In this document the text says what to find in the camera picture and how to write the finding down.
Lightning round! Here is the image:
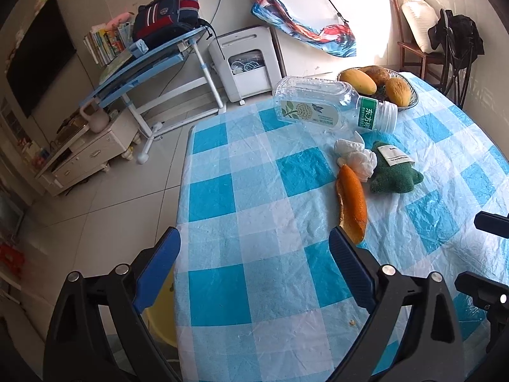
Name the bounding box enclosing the colourful hanging bag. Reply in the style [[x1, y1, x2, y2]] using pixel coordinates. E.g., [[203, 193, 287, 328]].
[[250, 0, 359, 59]]

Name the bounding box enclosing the cream television cabinet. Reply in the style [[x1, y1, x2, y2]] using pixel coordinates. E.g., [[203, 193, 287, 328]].
[[35, 107, 140, 197]]

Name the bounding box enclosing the blue checkered tablecloth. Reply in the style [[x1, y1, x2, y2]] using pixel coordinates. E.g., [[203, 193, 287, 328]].
[[175, 72, 509, 382]]

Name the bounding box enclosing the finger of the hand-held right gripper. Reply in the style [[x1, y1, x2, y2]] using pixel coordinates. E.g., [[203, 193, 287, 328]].
[[475, 211, 509, 240], [454, 271, 509, 316]]

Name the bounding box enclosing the beige kettlebell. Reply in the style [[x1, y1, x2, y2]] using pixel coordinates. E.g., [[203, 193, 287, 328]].
[[79, 101, 110, 134]]

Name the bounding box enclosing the clear plastic bottle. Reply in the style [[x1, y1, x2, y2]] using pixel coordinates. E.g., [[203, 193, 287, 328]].
[[273, 75, 399, 134]]

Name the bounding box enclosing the pink plush toy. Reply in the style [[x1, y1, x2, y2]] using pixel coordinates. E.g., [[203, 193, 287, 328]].
[[105, 11, 134, 28]]

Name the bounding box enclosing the blue study desk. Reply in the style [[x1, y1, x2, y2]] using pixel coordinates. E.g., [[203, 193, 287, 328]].
[[85, 26, 227, 166]]

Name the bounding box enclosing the curved orange peel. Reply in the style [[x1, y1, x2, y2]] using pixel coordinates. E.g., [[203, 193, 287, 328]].
[[335, 164, 368, 244]]

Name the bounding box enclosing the black folding chair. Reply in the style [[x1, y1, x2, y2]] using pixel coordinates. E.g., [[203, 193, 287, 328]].
[[437, 10, 484, 108]]

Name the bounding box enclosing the black television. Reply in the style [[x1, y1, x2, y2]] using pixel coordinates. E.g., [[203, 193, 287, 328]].
[[5, 0, 78, 119]]

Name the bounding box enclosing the white pillow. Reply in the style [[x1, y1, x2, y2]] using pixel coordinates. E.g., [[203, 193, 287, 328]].
[[401, 0, 440, 54]]

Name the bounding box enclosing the white floor appliance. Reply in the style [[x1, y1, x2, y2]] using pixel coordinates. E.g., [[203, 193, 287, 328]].
[[207, 25, 281, 106]]

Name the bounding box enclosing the brown mango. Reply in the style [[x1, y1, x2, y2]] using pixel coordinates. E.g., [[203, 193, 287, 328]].
[[364, 66, 393, 87]]

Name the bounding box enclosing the black clothing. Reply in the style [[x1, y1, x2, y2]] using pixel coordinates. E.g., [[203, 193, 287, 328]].
[[427, 8, 486, 59]]

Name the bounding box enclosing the dark fruit bowl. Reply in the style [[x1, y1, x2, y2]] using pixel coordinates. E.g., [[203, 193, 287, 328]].
[[337, 66, 420, 112]]

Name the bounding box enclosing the row of books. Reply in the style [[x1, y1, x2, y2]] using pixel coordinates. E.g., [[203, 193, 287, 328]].
[[83, 22, 134, 68]]

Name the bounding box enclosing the green plush toy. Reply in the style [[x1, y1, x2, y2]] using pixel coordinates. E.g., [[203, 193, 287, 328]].
[[370, 140, 424, 195]]

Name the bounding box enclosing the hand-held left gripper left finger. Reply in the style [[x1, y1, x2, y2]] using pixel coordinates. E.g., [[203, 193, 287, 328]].
[[43, 227, 181, 382]]

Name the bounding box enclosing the yellow mango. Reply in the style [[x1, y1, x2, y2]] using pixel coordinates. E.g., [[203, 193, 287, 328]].
[[340, 69, 378, 96], [385, 77, 413, 107]]

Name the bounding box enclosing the yellow stool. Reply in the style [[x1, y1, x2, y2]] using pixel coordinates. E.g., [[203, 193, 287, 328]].
[[144, 266, 179, 349]]

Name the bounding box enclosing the navy striped backpack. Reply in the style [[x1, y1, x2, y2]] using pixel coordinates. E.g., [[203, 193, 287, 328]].
[[132, 0, 217, 48]]

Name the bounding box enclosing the white tissue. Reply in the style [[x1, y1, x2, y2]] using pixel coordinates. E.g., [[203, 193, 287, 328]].
[[333, 131, 378, 184]]

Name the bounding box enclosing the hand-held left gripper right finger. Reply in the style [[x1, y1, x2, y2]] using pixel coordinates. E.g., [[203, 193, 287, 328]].
[[328, 226, 465, 382]]

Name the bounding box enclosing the wooden chair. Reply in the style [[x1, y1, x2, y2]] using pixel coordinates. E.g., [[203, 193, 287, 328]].
[[386, 0, 450, 84]]

